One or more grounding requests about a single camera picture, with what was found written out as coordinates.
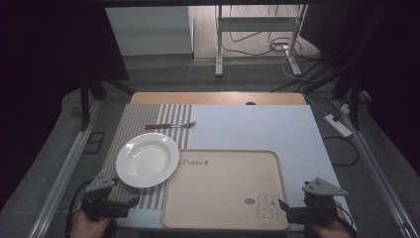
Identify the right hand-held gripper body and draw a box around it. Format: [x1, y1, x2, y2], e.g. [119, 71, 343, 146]
[286, 178, 350, 226]

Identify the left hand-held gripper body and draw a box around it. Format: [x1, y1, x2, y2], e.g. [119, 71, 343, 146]
[80, 171, 133, 221]

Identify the white plate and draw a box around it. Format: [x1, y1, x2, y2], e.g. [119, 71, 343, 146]
[115, 132, 180, 189]

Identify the fork with wooden handle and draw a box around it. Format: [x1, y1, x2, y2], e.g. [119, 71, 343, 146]
[145, 120, 197, 131]

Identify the beige tray with rabbit print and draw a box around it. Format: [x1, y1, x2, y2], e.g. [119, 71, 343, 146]
[160, 149, 291, 231]

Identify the person's right hand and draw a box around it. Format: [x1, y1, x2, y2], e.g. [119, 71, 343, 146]
[305, 201, 355, 238]

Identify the person's left hand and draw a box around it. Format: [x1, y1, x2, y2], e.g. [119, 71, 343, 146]
[69, 201, 112, 238]

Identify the white power strip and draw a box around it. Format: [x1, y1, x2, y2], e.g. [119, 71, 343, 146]
[324, 113, 354, 139]

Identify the striped grey placemat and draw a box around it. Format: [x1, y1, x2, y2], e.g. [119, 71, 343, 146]
[100, 103, 193, 211]

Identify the white table board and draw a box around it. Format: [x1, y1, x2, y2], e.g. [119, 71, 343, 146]
[117, 104, 353, 231]

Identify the wooden table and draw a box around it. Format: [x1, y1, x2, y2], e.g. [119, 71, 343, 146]
[130, 91, 307, 106]

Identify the dark curtain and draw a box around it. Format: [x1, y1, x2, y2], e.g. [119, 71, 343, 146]
[300, 0, 420, 178]
[0, 0, 130, 212]

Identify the white cabinet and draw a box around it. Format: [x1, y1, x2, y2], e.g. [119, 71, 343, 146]
[105, 6, 194, 58]

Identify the white metal stand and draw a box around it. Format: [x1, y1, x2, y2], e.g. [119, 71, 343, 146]
[215, 4, 309, 77]

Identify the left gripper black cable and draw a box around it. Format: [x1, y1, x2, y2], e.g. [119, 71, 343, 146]
[64, 178, 95, 238]

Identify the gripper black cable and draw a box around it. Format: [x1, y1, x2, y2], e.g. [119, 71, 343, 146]
[335, 203, 359, 238]
[64, 178, 95, 238]

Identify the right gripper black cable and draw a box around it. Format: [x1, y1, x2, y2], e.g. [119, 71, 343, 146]
[335, 203, 359, 238]

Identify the aluminium rail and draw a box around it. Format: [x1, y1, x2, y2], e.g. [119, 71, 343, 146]
[333, 98, 420, 238]
[28, 100, 102, 238]

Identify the black looped floor cable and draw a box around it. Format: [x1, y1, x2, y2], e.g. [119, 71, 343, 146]
[321, 136, 361, 168]

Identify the bundle of floor cables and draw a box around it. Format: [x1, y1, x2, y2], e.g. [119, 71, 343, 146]
[221, 4, 320, 62]

